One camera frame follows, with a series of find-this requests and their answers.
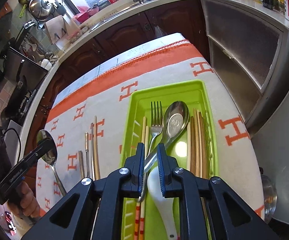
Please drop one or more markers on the grey frosted door cabinet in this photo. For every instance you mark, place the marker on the grey frosted door cabinet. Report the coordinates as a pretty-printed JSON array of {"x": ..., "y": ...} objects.
[{"x": 249, "y": 50}]

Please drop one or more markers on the plain brown bamboo chopstick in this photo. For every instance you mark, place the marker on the plain brown bamboo chopstick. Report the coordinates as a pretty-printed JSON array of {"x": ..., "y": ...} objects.
[{"x": 197, "y": 144}]

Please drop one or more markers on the round steel serving spoon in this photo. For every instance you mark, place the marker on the round steel serving spoon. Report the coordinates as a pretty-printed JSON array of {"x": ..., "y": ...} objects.
[{"x": 175, "y": 120}]

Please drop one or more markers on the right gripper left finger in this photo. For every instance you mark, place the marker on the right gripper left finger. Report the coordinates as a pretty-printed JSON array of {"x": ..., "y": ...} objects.
[{"x": 133, "y": 184}]

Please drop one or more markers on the green plastic utensil tray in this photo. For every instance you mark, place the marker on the green plastic utensil tray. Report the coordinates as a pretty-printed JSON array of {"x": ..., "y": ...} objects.
[{"x": 194, "y": 94}]

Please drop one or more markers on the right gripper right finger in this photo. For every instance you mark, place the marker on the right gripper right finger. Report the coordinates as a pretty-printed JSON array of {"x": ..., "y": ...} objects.
[{"x": 171, "y": 183}]

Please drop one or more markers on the bamboo chopstick red black band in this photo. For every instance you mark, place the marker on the bamboo chopstick red black band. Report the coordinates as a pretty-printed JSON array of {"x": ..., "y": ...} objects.
[{"x": 95, "y": 151}]

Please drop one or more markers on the cream chopstick red striped end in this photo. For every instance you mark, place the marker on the cream chopstick red striped end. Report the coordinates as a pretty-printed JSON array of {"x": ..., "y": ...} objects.
[{"x": 138, "y": 204}]

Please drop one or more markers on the black range hood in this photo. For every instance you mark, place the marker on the black range hood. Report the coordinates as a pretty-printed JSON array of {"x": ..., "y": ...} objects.
[{"x": 20, "y": 79}]

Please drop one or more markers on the small steel spoon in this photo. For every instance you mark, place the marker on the small steel spoon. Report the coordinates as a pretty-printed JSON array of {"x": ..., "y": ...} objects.
[{"x": 86, "y": 135}]

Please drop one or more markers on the cream red-striped chopstick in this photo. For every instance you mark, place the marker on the cream red-striped chopstick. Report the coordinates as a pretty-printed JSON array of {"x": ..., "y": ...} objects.
[
  {"x": 142, "y": 207},
  {"x": 188, "y": 163}
]

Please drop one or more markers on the white refrigerator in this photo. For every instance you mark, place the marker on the white refrigerator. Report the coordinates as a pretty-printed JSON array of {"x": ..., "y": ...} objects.
[{"x": 271, "y": 144}]

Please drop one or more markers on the orange white H-pattern blanket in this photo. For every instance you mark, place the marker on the orange white H-pattern blanket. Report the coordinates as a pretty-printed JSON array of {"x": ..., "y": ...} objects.
[{"x": 227, "y": 206}]

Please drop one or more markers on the large steel spoon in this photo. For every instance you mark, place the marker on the large steel spoon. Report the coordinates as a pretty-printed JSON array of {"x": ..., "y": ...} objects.
[{"x": 44, "y": 138}]

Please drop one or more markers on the wooden lower cabinets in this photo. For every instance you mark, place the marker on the wooden lower cabinets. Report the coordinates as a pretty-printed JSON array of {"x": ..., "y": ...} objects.
[{"x": 183, "y": 16}]

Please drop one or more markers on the white ceramic soup spoon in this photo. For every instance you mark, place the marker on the white ceramic soup spoon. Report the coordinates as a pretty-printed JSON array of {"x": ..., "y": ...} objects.
[{"x": 164, "y": 205}]

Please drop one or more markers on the wooden cutting board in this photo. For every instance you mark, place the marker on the wooden cutting board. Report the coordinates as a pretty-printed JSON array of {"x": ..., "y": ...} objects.
[{"x": 60, "y": 28}]

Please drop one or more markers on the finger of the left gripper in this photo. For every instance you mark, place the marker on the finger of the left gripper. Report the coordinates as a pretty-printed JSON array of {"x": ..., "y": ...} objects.
[{"x": 9, "y": 186}]

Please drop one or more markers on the person's left hand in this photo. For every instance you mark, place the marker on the person's left hand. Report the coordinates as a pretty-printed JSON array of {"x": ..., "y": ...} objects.
[{"x": 28, "y": 205}]

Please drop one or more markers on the steel steamer pot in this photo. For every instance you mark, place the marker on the steel steamer pot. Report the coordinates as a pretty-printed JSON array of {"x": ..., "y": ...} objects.
[{"x": 270, "y": 198}]

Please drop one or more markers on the dark brown wooden chopstick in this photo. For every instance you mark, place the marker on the dark brown wooden chopstick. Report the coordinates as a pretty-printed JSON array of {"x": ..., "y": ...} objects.
[{"x": 202, "y": 145}]

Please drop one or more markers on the steel fork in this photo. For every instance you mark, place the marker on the steel fork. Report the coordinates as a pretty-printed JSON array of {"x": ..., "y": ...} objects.
[{"x": 155, "y": 130}]

